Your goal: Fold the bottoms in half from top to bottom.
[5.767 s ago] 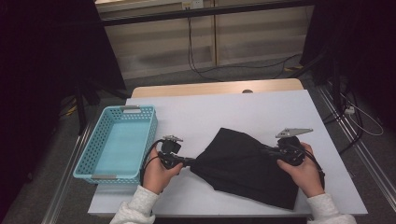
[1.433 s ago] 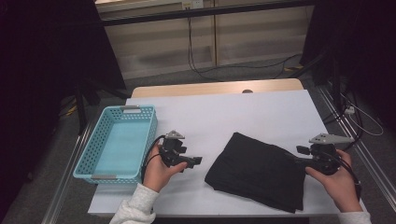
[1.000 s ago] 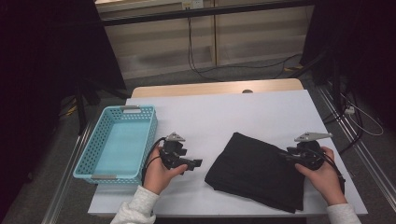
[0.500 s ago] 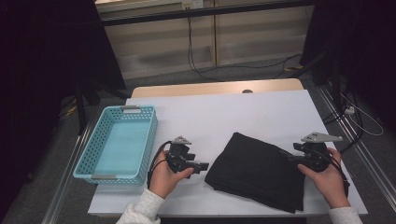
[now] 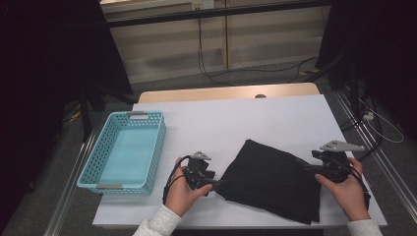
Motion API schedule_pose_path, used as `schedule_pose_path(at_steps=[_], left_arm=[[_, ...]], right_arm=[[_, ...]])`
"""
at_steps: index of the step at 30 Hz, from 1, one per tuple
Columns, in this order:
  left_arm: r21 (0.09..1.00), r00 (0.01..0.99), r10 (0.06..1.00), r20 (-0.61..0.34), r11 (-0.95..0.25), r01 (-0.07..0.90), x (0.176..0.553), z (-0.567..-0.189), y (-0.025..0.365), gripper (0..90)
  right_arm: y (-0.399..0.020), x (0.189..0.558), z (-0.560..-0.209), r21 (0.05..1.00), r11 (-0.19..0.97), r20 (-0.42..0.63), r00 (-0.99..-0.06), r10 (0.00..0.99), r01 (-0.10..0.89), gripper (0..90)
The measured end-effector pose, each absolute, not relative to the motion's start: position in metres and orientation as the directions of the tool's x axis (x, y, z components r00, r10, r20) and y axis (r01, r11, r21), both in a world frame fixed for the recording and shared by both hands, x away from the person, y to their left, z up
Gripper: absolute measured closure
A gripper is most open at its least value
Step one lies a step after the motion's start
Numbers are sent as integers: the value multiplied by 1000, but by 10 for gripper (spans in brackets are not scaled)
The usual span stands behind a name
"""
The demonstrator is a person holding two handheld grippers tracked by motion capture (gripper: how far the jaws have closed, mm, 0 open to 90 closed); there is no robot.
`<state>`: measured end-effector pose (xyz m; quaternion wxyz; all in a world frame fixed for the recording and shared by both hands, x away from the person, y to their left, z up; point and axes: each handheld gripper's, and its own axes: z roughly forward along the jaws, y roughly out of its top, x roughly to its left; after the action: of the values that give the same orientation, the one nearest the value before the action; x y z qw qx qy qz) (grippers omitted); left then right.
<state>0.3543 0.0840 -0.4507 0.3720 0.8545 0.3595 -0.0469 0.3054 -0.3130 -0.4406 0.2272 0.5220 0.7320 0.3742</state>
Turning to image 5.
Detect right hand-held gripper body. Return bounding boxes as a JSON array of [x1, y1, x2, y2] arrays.
[[311, 140, 366, 185]]

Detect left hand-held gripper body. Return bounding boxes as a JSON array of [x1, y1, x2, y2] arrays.
[[183, 150, 217, 192]]

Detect black pants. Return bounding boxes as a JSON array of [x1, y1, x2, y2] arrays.
[[214, 139, 324, 225]]

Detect light blue plastic basket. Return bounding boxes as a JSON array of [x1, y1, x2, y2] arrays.
[[77, 110, 167, 196]]

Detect person's left hand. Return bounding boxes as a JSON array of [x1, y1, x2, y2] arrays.
[[164, 156, 214, 218]]

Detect person's right hand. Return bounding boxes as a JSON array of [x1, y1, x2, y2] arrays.
[[314, 156, 372, 223]]

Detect black stand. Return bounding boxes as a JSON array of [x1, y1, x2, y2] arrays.
[[78, 88, 139, 144], [303, 52, 362, 112]]

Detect wooden table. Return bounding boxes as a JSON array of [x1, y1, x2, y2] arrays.
[[137, 82, 321, 104]]

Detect black curtain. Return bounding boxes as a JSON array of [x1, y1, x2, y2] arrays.
[[0, 0, 134, 224], [316, 0, 417, 132]]

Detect black horizontal bar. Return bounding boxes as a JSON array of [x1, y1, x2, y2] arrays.
[[106, 0, 332, 29]]

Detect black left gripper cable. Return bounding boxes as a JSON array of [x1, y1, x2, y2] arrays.
[[161, 155, 192, 206]]

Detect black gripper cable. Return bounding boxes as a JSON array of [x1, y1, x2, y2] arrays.
[[340, 160, 372, 210], [161, 155, 192, 206]]

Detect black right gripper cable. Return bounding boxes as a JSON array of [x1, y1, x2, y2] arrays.
[[340, 160, 372, 210]]

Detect aluminium floor rail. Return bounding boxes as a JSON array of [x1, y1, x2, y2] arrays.
[[332, 89, 417, 214], [43, 131, 99, 236]]

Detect black floor cable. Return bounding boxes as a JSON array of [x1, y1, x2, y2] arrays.
[[338, 94, 385, 163]]

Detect white floor cable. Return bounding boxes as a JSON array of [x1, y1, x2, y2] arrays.
[[358, 97, 405, 145]]

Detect black hanging cable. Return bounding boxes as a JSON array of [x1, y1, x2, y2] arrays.
[[196, 18, 319, 88]]

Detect white wall socket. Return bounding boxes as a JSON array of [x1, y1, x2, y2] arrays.
[[191, 0, 214, 11]]

